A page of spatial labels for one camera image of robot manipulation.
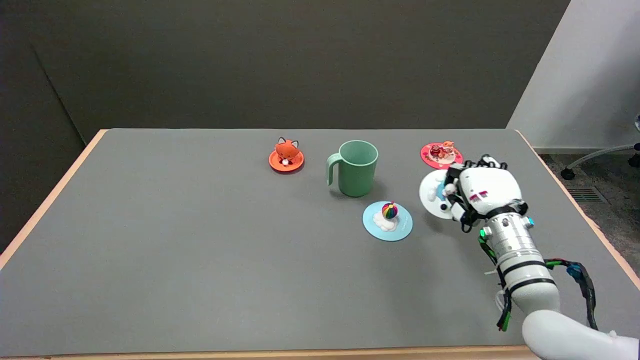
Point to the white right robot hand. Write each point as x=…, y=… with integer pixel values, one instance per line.
x=487, y=187

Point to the white cup lid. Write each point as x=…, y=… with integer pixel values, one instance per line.
x=431, y=192

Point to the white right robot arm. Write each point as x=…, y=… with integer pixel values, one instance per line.
x=530, y=280

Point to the red figurine cup lid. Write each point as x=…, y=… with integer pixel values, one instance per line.
x=440, y=154

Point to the blue balloon cup lid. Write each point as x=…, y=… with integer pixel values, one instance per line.
x=387, y=222

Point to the orange fox cup lid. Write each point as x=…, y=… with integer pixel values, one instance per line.
x=286, y=155

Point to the floor vent grille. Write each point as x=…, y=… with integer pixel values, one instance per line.
x=586, y=195

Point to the office chair base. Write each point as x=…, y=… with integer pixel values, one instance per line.
x=600, y=155

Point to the green mug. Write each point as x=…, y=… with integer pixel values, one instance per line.
x=356, y=170

